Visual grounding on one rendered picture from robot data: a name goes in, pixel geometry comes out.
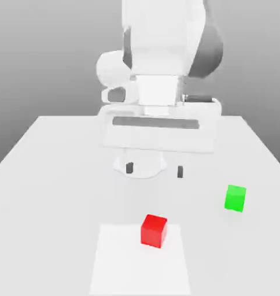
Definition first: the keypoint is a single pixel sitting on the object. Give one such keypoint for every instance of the small red cube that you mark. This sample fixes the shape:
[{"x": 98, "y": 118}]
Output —
[{"x": 153, "y": 231}]

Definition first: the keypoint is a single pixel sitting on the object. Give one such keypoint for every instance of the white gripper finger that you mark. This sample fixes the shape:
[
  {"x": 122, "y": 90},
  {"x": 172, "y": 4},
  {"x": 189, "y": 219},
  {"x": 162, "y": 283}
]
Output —
[
  {"x": 129, "y": 168},
  {"x": 180, "y": 172}
]

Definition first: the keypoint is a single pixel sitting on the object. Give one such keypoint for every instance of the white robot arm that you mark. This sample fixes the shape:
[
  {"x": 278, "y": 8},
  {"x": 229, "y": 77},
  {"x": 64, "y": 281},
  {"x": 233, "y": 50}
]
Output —
[{"x": 163, "y": 46}]

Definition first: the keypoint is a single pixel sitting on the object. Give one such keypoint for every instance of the small green cube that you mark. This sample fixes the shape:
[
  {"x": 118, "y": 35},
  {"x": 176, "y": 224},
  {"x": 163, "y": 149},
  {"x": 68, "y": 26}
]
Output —
[{"x": 234, "y": 198}]

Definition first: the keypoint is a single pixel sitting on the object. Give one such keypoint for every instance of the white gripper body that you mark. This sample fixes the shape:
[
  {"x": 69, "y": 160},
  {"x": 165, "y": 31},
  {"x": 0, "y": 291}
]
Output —
[{"x": 158, "y": 138}]

